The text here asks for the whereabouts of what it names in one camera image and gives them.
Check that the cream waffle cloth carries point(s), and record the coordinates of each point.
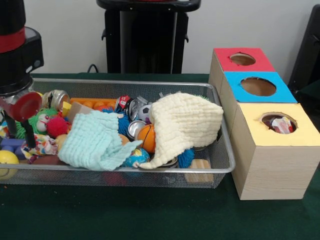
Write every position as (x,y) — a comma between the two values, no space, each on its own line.
(185,122)

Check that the green spiky ball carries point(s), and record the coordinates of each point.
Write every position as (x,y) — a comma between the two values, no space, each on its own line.
(42,120)

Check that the wooden box with three holes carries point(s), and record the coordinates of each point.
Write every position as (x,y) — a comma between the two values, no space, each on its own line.
(270,165)

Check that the shallow clear mesh bin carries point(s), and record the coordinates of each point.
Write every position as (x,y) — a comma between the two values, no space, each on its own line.
(200,177)

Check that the yellow ball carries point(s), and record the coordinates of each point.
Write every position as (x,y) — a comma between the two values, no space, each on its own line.
(7,160)

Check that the multicoloured patterned cloth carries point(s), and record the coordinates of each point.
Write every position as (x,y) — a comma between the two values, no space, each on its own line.
(282,125)
(45,146)

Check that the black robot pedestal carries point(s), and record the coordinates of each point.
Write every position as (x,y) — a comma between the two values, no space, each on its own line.
(145,40)

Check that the red spiky ball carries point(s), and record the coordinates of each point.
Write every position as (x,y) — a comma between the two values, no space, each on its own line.
(57,126)

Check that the orange toy basketball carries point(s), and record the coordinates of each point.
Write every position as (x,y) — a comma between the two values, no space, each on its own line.
(146,139)

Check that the crushed silver drink can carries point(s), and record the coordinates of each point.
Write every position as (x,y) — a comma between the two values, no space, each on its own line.
(57,98)

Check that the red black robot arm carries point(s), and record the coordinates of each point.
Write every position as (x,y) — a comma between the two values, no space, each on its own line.
(15,45)

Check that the blue globe ball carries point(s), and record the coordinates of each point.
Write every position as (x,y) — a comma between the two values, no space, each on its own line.
(137,157)

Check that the blue spiky ball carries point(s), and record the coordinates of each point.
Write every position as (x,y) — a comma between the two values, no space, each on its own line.
(186,157)

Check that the orange toy brick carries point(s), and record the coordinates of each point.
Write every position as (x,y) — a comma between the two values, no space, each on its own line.
(92,103)

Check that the purple toy block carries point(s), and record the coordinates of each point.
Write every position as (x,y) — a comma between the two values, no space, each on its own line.
(10,145)

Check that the mint waffle cloth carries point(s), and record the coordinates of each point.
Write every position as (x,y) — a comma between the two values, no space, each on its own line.
(95,142)

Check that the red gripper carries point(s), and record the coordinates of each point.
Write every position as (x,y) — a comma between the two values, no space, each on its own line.
(25,106)

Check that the small soccer ball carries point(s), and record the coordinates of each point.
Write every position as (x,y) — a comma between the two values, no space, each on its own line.
(145,112)

